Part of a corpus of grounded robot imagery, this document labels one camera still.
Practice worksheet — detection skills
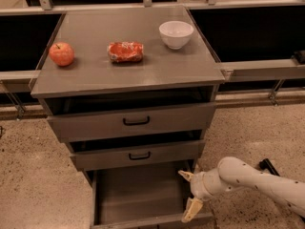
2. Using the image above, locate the grey drawer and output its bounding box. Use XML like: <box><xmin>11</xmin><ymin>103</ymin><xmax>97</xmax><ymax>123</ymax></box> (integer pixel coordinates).
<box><xmin>91</xmin><ymin>160</ymin><xmax>213</xmax><ymax>229</ymax></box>
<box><xmin>71</xmin><ymin>140</ymin><xmax>204</xmax><ymax>171</ymax></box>
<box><xmin>47</xmin><ymin>103</ymin><xmax>215</xmax><ymax>143</ymax></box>

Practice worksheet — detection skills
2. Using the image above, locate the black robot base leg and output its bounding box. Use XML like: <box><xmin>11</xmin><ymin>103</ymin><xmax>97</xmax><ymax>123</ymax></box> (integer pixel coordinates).
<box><xmin>259</xmin><ymin>158</ymin><xmax>279</xmax><ymax>177</ymax></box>

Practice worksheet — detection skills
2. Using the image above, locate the grey top drawer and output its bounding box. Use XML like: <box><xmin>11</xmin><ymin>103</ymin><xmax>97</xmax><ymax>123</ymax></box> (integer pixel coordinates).
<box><xmin>47</xmin><ymin>103</ymin><xmax>215</xmax><ymax>143</ymax></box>

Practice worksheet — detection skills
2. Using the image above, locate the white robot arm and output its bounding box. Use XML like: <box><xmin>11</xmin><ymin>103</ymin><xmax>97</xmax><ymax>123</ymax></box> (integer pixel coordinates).
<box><xmin>178</xmin><ymin>156</ymin><xmax>305</xmax><ymax>223</ymax></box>

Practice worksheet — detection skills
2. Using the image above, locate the red snack bag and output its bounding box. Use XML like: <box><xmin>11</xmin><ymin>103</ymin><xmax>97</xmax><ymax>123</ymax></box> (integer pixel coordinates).
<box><xmin>108</xmin><ymin>42</ymin><xmax>144</xmax><ymax>63</ymax></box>

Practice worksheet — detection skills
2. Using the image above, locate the metal glass railing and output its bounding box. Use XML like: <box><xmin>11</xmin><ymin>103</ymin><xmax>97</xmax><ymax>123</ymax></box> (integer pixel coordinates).
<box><xmin>1</xmin><ymin>0</ymin><xmax>304</xmax><ymax>116</ymax></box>

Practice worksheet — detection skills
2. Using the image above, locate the grey middle drawer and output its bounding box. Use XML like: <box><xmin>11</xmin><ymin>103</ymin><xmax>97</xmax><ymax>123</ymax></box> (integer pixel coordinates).
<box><xmin>71</xmin><ymin>140</ymin><xmax>204</xmax><ymax>171</ymax></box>

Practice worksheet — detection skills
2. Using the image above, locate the grey drawer cabinet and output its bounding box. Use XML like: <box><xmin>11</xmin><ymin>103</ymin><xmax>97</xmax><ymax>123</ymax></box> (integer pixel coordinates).
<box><xmin>31</xmin><ymin>7</ymin><xmax>224</xmax><ymax>175</ymax></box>

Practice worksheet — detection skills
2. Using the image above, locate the white bowl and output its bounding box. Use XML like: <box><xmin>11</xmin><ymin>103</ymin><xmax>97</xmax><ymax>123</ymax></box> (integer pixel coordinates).
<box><xmin>159</xmin><ymin>21</ymin><xmax>194</xmax><ymax>50</ymax></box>

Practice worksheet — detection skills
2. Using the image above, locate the red apple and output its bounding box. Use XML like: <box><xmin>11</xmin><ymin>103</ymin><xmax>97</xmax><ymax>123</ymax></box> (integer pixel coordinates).
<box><xmin>49</xmin><ymin>42</ymin><xmax>74</xmax><ymax>67</ymax></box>

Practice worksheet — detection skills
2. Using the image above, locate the grey bottom drawer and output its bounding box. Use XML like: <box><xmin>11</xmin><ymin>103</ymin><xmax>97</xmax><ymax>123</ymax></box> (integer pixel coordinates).
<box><xmin>91</xmin><ymin>160</ymin><xmax>213</xmax><ymax>229</ymax></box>

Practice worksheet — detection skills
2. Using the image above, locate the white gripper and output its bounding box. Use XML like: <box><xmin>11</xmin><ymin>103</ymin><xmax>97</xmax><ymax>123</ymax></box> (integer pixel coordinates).
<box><xmin>178</xmin><ymin>170</ymin><xmax>213</xmax><ymax>223</ymax></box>

